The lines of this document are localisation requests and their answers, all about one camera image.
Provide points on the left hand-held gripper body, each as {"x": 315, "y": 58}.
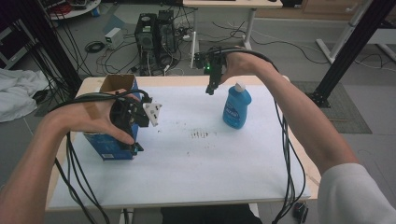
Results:
{"x": 126, "y": 113}

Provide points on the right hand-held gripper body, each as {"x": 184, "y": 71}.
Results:
{"x": 214, "y": 60}

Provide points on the blue cardboard box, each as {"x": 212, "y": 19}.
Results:
{"x": 109, "y": 149}

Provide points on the blue bottle with white cap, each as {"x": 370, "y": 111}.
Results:
{"x": 236, "y": 107}

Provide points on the person's right hand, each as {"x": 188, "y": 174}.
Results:
{"x": 244, "y": 65}

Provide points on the person's left hand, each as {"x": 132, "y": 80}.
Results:
{"x": 84, "y": 115}

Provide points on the white foam mat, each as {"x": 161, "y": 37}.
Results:
{"x": 193, "y": 168}

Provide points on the white-legged desk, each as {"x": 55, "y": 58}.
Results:
{"x": 230, "y": 3}

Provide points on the black computer tower with fan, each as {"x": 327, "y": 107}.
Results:
{"x": 145, "y": 32}

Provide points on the small white device box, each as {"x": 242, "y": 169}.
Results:
{"x": 113, "y": 38}

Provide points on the white cloth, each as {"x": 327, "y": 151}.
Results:
{"x": 18, "y": 93}

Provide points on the round white table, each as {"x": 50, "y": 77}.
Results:
{"x": 77, "y": 11}

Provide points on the dark cabinet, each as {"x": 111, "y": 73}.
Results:
{"x": 12, "y": 46}

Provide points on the white metal stand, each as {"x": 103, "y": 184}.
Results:
{"x": 345, "y": 31}

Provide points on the grey floor mat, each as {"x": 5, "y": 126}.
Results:
{"x": 345, "y": 109}

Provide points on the small black device on floor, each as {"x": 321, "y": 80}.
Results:
{"x": 300, "y": 212}

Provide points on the person's white sleeve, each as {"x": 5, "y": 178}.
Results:
{"x": 355, "y": 199}

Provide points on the black metal frame post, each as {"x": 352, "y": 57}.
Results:
{"x": 49, "y": 46}
{"x": 351, "y": 46}

